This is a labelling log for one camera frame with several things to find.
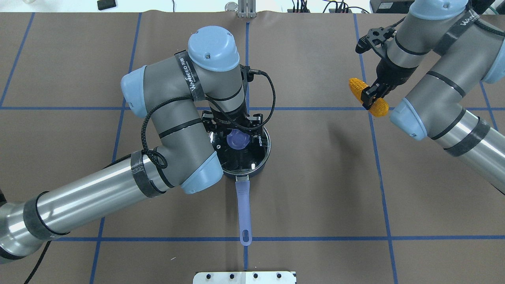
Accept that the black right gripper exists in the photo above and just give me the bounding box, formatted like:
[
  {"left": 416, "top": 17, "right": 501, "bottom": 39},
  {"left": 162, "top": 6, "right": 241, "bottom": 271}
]
[{"left": 362, "top": 59, "right": 418, "bottom": 110}]

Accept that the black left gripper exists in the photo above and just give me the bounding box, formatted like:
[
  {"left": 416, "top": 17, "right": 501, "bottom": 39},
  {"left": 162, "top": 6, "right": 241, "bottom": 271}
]
[{"left": 201, "top": 106, "right": 264, "bottom": 135}]

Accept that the yellow plastic corn cob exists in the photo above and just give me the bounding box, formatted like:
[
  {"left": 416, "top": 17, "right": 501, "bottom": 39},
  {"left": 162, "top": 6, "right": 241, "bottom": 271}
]
[{"left": 349, "top": 78, "right": 389, "bottom": 117}]

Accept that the glass lid purple knob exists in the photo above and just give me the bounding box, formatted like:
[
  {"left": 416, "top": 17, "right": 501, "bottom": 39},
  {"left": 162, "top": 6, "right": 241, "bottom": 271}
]
[{"left": 209, "top": 127, "right": 271, "bottom": 176}]

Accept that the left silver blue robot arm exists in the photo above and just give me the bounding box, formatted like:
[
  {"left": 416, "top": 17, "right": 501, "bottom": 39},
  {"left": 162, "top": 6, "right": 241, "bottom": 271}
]
[{"left": 1, "top": 26, "right": 266, "bottom": 264}]

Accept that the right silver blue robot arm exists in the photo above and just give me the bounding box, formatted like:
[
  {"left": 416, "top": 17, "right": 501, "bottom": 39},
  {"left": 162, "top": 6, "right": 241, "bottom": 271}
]
[{"left": 349, "top": 0, "right": 505, "bottom": 193}]

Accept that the black power strip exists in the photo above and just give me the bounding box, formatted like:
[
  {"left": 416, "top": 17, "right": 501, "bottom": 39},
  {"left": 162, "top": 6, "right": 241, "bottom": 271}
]
[{"left": 287, "top": 8, "right": 353, "bottom": 14}]

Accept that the brown paper table mat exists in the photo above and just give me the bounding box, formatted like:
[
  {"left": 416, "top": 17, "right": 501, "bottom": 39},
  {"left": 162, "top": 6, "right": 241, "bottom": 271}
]
[{"left": 1, "top": 11, "right": 504, "bottom": 284}]

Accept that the small metal cylinder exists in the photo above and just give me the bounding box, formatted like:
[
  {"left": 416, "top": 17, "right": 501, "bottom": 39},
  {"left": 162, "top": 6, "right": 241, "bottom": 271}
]
[{"left": 225, "top": 2, "right": 239, "bottom": 11}]

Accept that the white metal mounting plate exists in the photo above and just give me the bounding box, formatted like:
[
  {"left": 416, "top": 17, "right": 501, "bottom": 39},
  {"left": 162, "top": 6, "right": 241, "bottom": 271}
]
[{"left": 193, "top": 271, "right": 297, "bottom": 284}]

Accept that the small black square device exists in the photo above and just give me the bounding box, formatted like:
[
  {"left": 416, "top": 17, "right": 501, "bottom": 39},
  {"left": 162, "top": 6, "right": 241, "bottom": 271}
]
[{"left": 96, "top": 0, "right": 117, "bottom": 11}]

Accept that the dark blue pot purple handle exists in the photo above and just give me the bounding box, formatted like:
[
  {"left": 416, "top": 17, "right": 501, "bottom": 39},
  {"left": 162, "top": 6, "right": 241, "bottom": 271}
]
[{"left": 209, "top": 127, "right": 271, "bottom": 247}]

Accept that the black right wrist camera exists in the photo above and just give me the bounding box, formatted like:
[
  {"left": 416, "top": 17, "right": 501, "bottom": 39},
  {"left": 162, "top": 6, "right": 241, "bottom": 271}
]
[{"left": 355, "top": 26, "right": 396, "bottom": 54}]

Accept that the aluminium frame post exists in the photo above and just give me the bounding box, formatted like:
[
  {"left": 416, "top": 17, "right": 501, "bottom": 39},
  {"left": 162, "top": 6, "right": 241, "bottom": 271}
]
[{"left": 237, "top": 0, "right": 257, "bottom": 19}]

